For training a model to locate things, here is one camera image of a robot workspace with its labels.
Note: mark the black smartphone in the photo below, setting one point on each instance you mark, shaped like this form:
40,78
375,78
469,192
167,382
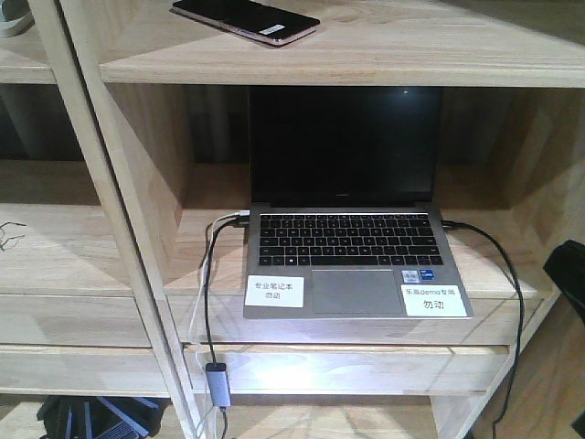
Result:
263,23

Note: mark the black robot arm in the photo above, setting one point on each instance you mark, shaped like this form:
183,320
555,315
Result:
565,267

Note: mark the grey laptop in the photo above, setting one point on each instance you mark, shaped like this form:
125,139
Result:
342,218

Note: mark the grey usb hub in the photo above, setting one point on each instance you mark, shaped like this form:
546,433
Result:
218,384

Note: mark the black bag on shelf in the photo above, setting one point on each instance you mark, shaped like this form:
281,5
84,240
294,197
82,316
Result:
102,417

